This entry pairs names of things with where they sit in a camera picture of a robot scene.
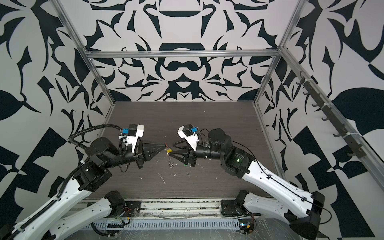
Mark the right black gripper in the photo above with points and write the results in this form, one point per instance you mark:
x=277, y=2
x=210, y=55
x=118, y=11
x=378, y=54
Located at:
x=191, y=155

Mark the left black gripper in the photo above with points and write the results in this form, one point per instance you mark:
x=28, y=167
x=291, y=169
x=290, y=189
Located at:
x=141, y=152

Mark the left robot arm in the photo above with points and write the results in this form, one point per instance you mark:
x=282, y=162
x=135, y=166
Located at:
x=49, y=221

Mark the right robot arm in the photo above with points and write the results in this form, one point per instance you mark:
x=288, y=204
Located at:
x=298, y=208

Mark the small circuit board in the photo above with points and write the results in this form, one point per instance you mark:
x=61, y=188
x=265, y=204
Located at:
x=247, y=226

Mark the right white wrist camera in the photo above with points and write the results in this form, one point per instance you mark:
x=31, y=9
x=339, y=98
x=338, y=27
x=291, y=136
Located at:
x=191, y=134

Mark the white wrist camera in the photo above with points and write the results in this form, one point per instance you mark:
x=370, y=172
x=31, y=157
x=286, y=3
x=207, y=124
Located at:
x=129, y=138
x=191, y=134

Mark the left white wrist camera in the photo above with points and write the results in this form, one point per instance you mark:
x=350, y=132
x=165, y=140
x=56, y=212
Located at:
x=129, y=138

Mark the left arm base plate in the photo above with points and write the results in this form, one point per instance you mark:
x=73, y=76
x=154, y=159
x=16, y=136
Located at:
x=129, y=208

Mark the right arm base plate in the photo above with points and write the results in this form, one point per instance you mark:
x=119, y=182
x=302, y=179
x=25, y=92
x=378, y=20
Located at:
x=231, y=208

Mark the white slotted cable duct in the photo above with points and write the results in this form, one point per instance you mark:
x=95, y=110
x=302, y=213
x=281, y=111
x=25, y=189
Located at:
x=171, y=224

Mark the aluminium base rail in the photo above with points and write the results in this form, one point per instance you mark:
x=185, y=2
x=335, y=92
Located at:
x=193, y=208

